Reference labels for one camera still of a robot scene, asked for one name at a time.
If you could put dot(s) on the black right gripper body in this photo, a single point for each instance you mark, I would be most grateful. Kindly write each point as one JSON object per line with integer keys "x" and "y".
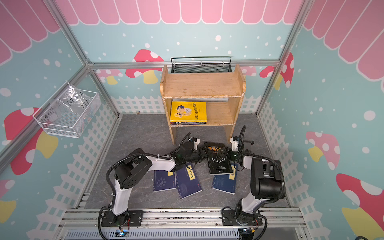
{"x": 233, "y": 152}

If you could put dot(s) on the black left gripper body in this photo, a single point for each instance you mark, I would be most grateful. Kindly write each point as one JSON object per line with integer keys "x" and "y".
{"x": 193, "y": 158}

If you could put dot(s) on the black book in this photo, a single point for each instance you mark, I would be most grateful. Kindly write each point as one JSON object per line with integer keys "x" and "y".
{"x": 218, "y": 158}

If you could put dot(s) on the blue book small yellow label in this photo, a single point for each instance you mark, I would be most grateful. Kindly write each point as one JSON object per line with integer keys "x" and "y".
{"x": 225, "y": 183}

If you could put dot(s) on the dark wolf cover book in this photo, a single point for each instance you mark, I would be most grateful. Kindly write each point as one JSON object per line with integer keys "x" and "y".
{"x": 187, "y": 123}

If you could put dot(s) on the yellow cover book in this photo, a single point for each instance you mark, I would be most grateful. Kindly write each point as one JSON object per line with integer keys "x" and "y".
{"x": 188, "y": 112}

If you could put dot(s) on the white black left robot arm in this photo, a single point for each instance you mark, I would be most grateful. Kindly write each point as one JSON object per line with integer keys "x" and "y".
{"x": 127, "y": 173}

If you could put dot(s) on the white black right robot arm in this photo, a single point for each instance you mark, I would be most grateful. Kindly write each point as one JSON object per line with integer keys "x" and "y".
{"x": 267, "y": 184}

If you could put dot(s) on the navy book tilted yellow label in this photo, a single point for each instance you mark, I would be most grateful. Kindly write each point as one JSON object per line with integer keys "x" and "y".
{"x": 187, "y": 182}

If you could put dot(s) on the navy book left yellow label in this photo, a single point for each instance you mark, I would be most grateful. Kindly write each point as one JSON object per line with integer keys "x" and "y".
{"x": 164, "y": 181}

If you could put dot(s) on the wooden two-tier bookshelf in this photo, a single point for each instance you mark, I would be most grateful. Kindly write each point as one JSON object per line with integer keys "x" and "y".
{"x": 230, "y": 86}

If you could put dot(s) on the clear plastic bag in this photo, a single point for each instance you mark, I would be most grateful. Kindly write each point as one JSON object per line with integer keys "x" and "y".
{"x": 74, "y": 109}

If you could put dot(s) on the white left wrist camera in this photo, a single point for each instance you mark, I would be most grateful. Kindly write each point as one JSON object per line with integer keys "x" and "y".
{"x": 195, "y": 142}

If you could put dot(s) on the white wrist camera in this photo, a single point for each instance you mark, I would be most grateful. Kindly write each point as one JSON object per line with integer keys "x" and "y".
{"x": 235, "y": 143}
{"x": 195, "y": 142}

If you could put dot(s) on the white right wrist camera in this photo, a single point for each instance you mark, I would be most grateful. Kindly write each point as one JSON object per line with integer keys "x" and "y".
{"x": 235, "y": 143}

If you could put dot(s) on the black wire mesh basket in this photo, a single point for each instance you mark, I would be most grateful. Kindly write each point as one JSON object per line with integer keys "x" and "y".
{"x": 218, "y": 64}

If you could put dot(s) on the white wire wall basket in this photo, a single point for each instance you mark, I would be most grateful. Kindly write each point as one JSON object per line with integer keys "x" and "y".
{"x": 47, "y": 115}

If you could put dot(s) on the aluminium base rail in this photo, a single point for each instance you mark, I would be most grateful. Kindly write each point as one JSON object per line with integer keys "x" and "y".
{"x": 207, "y": 224}

